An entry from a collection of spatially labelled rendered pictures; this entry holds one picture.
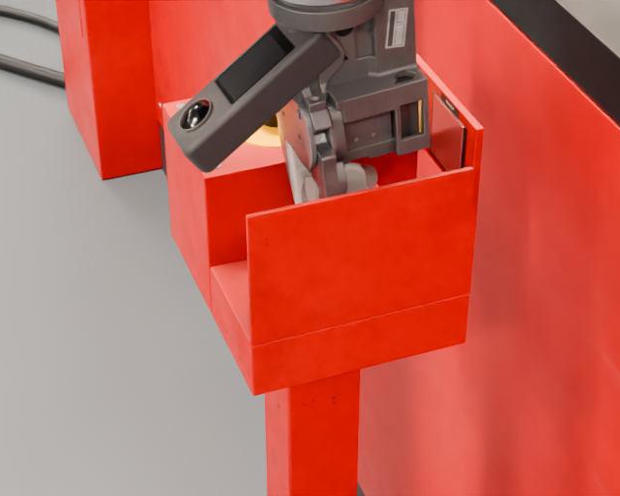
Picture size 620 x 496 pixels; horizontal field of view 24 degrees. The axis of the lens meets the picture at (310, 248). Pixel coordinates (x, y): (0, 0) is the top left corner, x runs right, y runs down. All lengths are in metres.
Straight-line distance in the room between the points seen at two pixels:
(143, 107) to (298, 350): 1.40
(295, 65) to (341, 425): 0.36
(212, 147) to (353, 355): 0.20
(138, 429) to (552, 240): 0.96
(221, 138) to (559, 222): 0.29
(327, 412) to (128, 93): 1.27
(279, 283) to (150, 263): 1.28
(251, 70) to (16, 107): 1.74
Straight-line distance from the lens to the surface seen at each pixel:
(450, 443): 1.37
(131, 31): 2.26
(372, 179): 0.99
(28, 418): 1.96
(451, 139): 0.95
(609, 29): 0.97
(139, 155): 2.38
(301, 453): 1.14
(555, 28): 1.01
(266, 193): 1.00
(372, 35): 0.89
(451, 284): 0.98
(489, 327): 1.22
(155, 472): 1.86
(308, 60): 0.88
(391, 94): 0.89
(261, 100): 0.88
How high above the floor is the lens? 1.32
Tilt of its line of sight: 37 degrees down
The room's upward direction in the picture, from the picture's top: straight up
